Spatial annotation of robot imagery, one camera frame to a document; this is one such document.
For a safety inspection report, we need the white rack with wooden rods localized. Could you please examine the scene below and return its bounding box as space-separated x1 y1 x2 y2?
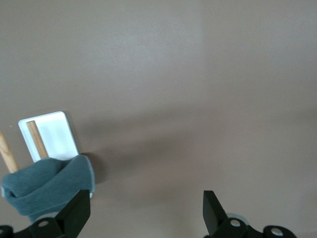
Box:
0 111 94 199

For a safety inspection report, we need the grey and pink towel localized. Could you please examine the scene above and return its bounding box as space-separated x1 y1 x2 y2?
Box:
0 155 96 224

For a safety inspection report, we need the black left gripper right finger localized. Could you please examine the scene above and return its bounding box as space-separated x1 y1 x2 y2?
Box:
203 190 297 238

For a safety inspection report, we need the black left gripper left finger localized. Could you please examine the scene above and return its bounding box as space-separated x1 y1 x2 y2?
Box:
0 189 91 238

